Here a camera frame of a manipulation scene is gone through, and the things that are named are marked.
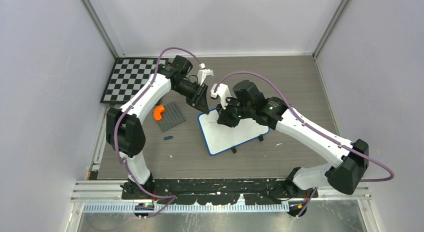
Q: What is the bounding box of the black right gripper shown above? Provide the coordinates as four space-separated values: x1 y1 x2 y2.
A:
215 95 254 128

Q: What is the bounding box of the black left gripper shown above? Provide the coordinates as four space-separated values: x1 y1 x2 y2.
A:
173 79 210 114

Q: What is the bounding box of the blue framed whiteboard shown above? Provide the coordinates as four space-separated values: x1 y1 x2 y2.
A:
197 109 270 155

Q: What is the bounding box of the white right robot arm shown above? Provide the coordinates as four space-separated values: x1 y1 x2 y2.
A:
211 80 369 197

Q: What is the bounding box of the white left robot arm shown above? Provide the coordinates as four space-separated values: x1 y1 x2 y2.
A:
106 56 214 199

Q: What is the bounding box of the grey studded baseplate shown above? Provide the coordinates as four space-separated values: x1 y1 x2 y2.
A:
156 102 186 132

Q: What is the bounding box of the orange curved block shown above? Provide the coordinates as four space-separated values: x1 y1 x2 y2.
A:
153 105 166 121

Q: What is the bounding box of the black white checkerboard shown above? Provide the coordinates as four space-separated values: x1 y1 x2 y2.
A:
100 57 158 104

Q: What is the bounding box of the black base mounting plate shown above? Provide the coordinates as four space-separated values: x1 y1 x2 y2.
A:
120 178 318 205

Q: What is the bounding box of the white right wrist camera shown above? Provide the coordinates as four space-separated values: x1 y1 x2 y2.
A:
210 83 231 109

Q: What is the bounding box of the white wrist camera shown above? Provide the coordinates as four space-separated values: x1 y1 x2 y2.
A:
197 63 214 85
210 83 231 109

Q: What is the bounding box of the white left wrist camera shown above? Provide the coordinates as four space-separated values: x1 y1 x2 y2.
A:
197 63 214 85

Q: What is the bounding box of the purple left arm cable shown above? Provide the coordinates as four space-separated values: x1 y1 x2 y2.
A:
113 47 206 218

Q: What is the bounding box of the slotted aluminium cable duct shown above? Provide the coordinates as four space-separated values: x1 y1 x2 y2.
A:
82 201 289 213

